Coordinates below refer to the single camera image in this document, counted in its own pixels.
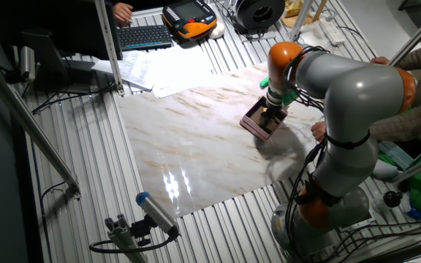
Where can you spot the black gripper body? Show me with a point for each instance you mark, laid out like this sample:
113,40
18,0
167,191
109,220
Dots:
273,110

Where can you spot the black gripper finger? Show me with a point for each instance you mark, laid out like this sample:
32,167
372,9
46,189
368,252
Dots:
265,121
273,122

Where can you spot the pink gift box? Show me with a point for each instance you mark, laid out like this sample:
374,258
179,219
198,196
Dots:
249,124

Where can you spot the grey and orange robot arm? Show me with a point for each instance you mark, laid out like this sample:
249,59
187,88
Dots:
356,91

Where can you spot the brown-sleeved person's left forearm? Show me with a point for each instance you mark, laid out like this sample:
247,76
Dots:
408,124

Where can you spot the blue open box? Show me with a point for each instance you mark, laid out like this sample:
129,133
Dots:
404,153

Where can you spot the brown-sleeved person's left hand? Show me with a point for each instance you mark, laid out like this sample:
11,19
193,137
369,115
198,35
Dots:
319,132

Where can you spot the brown-sleeved person's right hand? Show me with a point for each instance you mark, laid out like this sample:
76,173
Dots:
379,60

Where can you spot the dark-sleeved person's right hand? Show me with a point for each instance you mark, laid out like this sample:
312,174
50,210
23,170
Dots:
123,14

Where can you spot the white printed paper sheet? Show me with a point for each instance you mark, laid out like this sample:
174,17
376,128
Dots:
185,73
137,69
106,65

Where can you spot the aluminium profile beam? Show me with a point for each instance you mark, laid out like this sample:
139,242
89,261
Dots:
109,44
419,34
300,20
420,166
31,128

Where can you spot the black filament spool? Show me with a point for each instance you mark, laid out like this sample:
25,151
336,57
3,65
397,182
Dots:
259,14

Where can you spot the white rounded object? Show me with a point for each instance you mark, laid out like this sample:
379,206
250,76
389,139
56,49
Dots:
218,31

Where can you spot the white power strip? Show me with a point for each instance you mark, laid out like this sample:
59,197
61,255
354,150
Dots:
332,32

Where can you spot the round wooden board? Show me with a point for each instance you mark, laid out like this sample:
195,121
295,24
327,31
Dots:
314,14

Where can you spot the yellow soft object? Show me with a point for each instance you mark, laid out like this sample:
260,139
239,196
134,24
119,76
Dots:
294,8

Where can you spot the orange and black teach pendant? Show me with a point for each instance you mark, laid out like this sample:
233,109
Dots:
190,18

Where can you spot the black round knob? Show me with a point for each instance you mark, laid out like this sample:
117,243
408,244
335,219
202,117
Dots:
393,199

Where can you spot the black keyboard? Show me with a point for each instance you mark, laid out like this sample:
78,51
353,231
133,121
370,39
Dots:
144,36

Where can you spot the black monitor base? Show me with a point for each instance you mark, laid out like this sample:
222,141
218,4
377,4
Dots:
49,62

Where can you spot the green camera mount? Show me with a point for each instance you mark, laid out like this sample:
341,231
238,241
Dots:
290,98

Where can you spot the silver depth camera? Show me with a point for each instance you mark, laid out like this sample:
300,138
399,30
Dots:
156,213

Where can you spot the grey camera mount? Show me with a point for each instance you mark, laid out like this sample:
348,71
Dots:
123,233

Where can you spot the small silver camera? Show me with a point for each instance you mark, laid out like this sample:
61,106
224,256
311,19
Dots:
27,64

